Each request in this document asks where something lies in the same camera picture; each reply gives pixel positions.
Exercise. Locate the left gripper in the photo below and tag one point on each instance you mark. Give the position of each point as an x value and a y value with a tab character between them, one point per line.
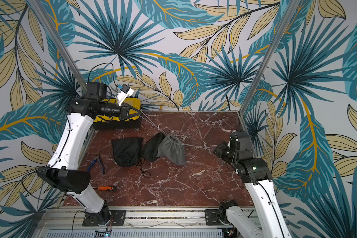
124	111

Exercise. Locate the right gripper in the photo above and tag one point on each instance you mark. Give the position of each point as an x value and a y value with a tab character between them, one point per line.
221	149

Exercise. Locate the black hair dryer pouch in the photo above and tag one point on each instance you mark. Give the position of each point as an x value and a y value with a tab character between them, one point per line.
127	151

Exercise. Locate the plain black drawstring pouch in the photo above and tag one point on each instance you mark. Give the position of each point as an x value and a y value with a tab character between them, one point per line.
150	152

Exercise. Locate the grey hair dryer pouch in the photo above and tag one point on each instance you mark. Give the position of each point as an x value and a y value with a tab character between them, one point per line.
171	147

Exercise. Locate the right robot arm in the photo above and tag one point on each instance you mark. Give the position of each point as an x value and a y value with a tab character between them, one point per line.
257	178

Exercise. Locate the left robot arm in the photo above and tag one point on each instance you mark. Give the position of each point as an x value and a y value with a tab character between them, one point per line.
62	170

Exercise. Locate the yellow black toolbox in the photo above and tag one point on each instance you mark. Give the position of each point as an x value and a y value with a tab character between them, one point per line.
131	121

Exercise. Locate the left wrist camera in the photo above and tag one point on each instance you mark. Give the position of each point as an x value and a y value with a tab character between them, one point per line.
124	92

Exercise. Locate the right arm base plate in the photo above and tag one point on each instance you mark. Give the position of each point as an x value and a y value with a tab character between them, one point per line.
214	217

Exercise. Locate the orange handled screwdriver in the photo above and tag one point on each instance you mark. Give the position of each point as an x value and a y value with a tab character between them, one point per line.
107	188

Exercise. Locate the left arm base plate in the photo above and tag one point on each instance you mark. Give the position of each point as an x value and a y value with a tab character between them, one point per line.
103	219

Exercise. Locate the aluminium front rail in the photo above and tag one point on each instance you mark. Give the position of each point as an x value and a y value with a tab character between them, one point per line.
71	218

